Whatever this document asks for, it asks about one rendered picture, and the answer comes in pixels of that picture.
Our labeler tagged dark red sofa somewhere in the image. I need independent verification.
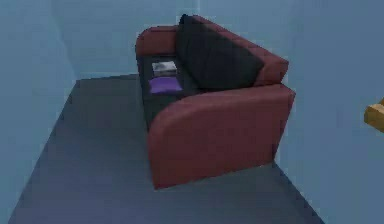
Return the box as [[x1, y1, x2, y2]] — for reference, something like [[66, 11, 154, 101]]
[[134, 14, 297, 191]]

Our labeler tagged purple pillow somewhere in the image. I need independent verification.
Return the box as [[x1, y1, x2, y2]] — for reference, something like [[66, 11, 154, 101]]
[[148, 76, 184, 95]]

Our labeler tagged black sofa back cushion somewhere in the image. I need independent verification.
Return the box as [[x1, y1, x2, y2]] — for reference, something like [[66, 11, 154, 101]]
[[175, 13, 265, 92]]

